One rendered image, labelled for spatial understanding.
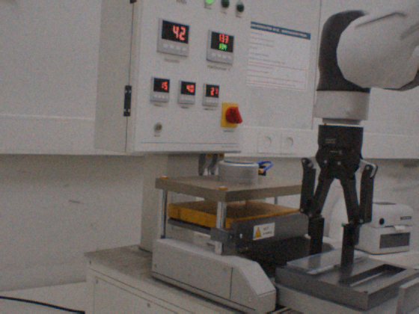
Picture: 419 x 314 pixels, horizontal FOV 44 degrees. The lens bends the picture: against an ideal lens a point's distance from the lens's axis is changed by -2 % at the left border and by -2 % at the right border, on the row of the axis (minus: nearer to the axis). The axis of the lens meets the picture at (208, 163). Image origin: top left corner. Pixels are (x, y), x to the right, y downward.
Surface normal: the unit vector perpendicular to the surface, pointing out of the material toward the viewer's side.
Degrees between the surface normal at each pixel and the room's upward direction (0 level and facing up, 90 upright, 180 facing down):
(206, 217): 90
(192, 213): 90
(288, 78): 90
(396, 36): 80
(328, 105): 92
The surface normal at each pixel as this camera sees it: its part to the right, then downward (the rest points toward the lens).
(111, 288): -0.70, 0.02
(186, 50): 0.72, 0.11
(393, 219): 0.47, 0.06
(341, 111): -0.34, 0.09
